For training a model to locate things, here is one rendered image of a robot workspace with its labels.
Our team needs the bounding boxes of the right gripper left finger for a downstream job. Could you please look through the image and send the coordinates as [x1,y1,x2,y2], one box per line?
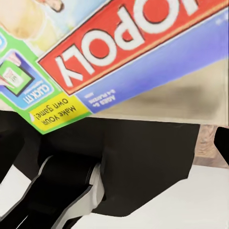
[0,127,25,184]

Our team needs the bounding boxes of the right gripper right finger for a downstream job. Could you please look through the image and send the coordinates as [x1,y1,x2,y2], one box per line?
[214,126,229,165]

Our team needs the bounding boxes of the board game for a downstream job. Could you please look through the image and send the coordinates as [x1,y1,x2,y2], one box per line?
[0,0,229,134]

